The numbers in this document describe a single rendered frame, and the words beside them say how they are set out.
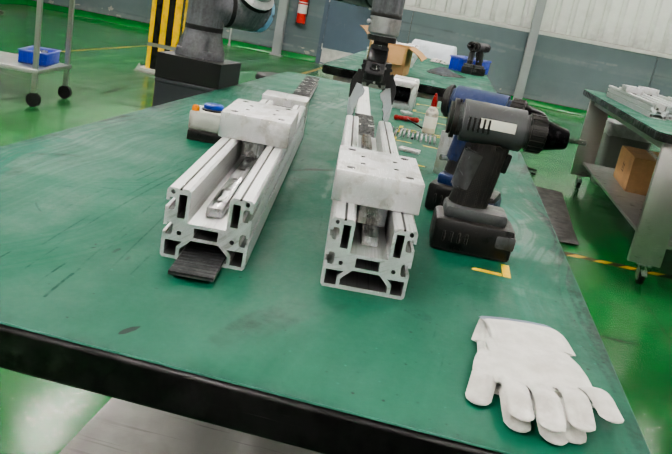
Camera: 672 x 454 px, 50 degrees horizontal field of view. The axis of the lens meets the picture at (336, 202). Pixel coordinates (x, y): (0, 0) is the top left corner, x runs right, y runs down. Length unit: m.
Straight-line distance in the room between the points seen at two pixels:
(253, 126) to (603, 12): 11.81
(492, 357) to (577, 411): 0.10
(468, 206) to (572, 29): 11.70
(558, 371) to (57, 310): 0.48
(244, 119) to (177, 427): 0.70
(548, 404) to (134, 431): 1.04
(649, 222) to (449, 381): 3.30
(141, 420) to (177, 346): 0.92
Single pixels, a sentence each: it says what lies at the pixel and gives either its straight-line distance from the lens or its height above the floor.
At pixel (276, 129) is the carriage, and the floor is 0.89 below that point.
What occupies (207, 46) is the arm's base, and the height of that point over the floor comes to 0.89.
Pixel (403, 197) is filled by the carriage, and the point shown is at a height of 0.88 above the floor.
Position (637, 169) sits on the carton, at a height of 0.38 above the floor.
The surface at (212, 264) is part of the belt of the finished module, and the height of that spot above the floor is 0.79.
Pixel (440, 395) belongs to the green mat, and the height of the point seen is 0.78.
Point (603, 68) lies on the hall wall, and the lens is 12.83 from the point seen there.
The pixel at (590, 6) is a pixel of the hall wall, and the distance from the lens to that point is 12.81.
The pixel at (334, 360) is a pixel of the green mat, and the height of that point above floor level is 0.78.
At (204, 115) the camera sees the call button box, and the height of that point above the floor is 0.83.
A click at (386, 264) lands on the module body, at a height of 0.82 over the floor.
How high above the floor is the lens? 1.10
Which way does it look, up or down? 15 degrees down
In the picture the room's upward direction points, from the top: 11 degrees clockwise
